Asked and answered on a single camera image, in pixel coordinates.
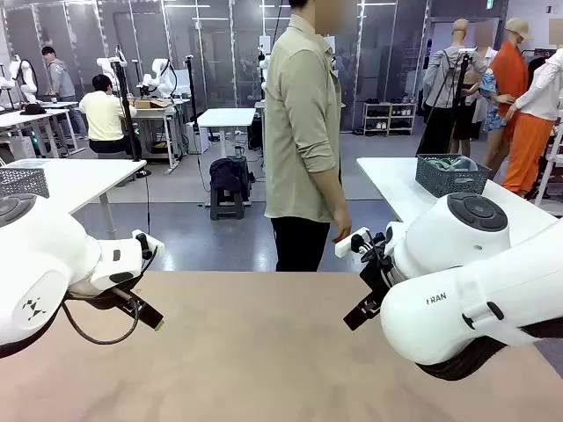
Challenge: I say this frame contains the green terry towel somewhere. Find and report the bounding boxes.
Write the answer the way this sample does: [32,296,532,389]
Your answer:
[425,156,457,171]

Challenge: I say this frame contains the black right arm cable sleeve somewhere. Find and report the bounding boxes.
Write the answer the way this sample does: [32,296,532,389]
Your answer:
[415,323,563,382]

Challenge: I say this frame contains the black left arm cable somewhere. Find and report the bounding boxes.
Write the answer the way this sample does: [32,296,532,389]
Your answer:
[60,287,142,346]

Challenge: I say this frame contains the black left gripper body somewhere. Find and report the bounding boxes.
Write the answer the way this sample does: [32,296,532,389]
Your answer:
[69,287,143,315]

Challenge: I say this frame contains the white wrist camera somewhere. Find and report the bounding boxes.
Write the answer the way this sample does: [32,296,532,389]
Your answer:
[131,228,166,261]
[334,227,389,265]

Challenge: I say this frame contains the person in floral shirt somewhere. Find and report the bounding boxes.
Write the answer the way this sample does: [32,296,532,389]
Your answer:
[470,19,514,133]

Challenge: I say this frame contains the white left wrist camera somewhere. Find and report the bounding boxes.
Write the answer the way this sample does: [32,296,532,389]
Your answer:
[131,228,166,261]

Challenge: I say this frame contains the person's right forearm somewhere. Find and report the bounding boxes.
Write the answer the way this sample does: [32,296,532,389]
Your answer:
[322,164,351,213]

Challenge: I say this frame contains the mannequin in grey shirt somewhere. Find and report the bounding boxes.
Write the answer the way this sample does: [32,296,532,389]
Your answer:
[421,18,489,157]

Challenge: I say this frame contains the white lab desk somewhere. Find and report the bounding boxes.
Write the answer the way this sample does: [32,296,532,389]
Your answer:
[129,98,193,175]
[0,100,87,159]

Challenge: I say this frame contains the person in beige shirt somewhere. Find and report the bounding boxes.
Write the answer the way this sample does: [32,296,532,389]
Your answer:
[262,0,353,273]

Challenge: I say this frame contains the person's right hand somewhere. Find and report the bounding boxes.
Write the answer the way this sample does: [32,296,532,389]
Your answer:
[333,206,354,244]

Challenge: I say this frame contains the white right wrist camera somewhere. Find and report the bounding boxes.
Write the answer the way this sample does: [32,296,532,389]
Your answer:
[334,227,389,265]

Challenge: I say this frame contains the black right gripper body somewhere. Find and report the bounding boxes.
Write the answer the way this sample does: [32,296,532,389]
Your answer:
[359,252,404,309]

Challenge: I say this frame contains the white standing desk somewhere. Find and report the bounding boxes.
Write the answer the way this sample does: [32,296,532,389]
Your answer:
[196,107,257,207]

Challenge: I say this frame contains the white shoe rack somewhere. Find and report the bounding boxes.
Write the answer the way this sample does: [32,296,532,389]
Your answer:
[362,101,417,136]

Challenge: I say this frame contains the black camera stand pole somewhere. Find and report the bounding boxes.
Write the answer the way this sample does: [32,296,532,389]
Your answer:
[184,55,200,133]
[114,43,143,163]

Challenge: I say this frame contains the brown cardboard box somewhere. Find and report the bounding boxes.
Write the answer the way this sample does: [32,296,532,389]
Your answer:
[134,97,173,110]

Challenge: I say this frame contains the mannequin in orange jacket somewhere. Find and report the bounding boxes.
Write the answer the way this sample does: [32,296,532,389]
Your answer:
[481,17,536,179]

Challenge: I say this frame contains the man in grey hoodie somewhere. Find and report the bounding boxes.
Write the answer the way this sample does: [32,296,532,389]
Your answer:
[40,46,89,138]

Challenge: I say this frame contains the grey perforated plastic basket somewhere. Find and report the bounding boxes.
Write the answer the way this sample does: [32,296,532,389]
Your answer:
[415,153,493,200]
[0,166,51,199]

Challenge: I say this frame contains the seated person in cream shirt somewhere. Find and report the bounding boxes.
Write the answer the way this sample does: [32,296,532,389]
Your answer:
[78,73,143,160]

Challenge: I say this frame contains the black tripod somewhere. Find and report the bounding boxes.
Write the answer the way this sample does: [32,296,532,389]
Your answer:
[415,47,479,159]

